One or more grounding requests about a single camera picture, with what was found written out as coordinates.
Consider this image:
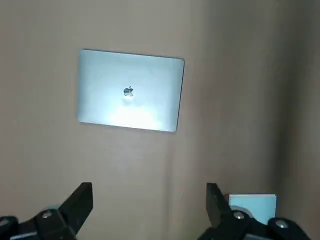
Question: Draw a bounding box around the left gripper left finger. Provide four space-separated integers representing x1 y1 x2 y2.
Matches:
0 182 94 240

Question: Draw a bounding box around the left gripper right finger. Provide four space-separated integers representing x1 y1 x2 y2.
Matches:
199 182 313 240

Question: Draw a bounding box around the silver laptop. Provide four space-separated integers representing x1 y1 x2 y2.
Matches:
77 49 185 133

